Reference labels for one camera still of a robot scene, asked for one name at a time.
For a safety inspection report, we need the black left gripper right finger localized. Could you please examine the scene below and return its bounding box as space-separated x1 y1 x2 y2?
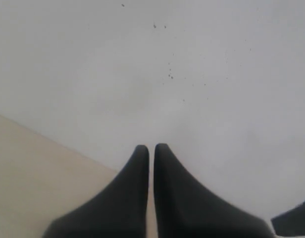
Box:
153 143 274 238

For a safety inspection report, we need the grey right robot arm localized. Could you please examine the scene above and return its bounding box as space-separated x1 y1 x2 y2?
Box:
271 201 305 237

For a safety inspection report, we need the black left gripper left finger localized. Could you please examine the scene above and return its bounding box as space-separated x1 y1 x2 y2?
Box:
43 145 150 238

